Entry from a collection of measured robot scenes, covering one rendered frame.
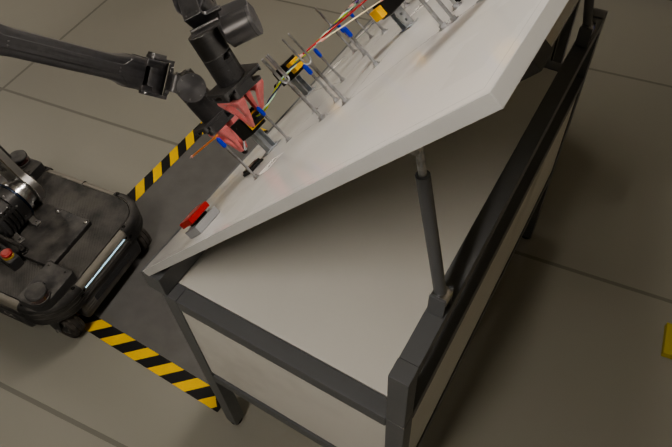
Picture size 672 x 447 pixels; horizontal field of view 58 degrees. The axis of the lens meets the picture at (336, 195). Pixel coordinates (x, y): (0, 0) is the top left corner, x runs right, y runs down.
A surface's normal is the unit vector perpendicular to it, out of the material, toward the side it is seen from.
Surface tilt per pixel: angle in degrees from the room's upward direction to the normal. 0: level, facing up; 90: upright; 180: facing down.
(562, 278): 0
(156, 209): 0
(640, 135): 0
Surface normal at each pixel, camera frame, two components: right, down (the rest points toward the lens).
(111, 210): -0.05, -0.64
